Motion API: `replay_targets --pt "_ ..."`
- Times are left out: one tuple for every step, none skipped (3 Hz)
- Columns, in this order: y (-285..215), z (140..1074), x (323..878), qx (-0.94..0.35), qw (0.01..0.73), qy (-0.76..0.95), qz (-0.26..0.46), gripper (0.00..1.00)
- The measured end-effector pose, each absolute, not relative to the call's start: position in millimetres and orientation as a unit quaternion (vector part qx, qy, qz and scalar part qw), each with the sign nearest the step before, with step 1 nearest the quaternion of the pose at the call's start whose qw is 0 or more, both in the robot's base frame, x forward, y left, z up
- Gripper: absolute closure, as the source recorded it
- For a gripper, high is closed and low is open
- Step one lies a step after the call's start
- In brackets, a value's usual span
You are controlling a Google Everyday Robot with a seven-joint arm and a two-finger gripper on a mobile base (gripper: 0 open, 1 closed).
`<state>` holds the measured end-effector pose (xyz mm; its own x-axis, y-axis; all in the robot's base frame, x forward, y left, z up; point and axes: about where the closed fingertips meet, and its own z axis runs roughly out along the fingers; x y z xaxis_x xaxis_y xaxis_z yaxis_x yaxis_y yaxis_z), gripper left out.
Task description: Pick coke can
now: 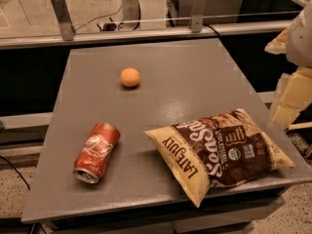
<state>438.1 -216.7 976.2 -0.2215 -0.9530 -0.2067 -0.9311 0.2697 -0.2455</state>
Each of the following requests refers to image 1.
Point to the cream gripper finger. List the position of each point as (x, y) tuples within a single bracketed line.
[(279, 44), (293, 94)]

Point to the red coke can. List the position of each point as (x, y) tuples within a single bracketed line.
[(91, 164)]

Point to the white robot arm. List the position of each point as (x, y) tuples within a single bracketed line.
[(299, 45)]

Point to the brown yellow chip bag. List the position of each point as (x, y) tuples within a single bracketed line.
[(223, 150)]

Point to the orange fruit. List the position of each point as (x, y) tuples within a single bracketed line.
[(130, 77)]

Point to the grey metal rail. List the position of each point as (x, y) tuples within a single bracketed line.
[(172, 33)]

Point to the right metal rail bracket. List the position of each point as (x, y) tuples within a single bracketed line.
[(198, 8)]

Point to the metal rail bracket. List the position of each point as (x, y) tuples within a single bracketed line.
[(65, 25), (198, 8)]

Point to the left metal rail bracket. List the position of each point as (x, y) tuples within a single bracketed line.
[(65, 25)]

